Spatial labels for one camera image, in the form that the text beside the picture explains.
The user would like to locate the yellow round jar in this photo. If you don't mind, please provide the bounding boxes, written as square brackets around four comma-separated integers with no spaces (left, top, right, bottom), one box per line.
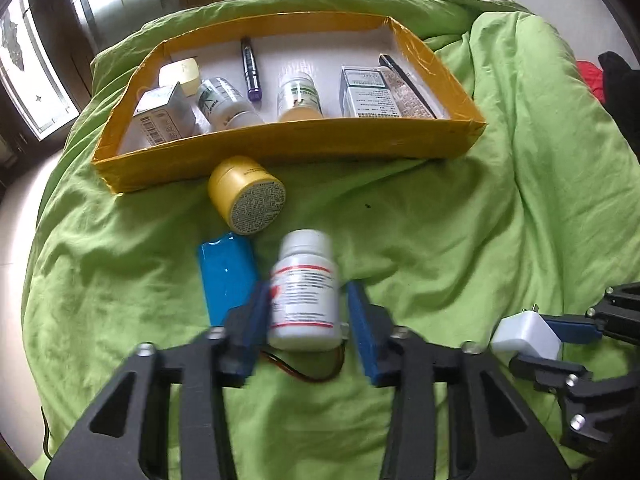
[207,156,287,236]

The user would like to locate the white bottle red label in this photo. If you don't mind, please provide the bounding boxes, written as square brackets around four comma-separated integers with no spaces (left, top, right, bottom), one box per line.
[267,229,342,352]

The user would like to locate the cream yellow plastic case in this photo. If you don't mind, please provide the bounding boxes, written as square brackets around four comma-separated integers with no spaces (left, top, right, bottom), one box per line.
[158,57,201,97]

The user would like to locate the white charger plug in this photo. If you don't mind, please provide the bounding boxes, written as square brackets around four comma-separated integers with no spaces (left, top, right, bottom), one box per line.
[490,304,563,363]

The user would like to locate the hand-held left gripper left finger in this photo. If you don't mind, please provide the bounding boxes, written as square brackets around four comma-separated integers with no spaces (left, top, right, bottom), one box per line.
[45,280,273,480]

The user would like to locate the white bottle green leaf label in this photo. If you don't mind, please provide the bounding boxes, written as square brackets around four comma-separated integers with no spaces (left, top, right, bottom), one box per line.
[196,76,265,132]

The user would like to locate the yellow cardboard tray box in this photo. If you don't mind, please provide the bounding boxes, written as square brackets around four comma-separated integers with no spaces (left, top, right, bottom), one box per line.
[91,11,487,195]

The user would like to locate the red cloth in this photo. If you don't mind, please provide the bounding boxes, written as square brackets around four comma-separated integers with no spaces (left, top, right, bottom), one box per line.
[575,60,608,106]

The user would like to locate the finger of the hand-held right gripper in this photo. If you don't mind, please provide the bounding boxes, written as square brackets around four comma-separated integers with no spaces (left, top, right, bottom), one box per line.
[542,282,640,346]
[510,352,640,458]

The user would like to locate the dark pen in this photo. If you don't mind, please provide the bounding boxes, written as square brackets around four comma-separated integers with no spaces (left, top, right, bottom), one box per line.
[378,53,418,86]

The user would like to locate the blue battery pack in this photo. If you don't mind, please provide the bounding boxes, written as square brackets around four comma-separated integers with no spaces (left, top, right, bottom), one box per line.
[196,232,262,328]

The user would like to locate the green blanket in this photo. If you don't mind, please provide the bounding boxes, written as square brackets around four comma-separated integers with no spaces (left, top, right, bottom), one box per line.
[20,0,640,480]

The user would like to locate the white ointment tube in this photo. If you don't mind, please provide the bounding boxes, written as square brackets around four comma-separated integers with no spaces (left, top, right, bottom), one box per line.
[382,66,438,120]

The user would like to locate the long black pen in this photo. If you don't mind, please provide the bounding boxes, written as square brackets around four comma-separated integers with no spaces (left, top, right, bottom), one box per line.
[241,36,262,102]

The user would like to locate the black cloth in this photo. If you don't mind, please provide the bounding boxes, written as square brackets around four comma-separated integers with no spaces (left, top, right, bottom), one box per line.
[597,51,640,136]

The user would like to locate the patterned glass window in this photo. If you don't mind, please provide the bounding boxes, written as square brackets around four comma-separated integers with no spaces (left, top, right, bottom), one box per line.
[0,0,76,142]

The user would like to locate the green white medicine box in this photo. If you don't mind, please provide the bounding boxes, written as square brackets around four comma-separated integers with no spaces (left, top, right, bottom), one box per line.
[340,65,406,118]

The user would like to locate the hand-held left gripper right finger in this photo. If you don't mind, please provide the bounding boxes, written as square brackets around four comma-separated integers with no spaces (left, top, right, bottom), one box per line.
[346,280,571,480]

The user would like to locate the small white carton box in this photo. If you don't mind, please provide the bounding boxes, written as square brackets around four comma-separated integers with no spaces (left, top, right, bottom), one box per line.
[132,83,198,148]

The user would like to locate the small white pill bottle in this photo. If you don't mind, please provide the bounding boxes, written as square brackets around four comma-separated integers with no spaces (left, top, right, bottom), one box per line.
[276,71,325,122]

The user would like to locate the red black battery wires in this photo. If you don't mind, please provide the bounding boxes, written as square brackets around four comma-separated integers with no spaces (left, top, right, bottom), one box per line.
[257,347,347,384]

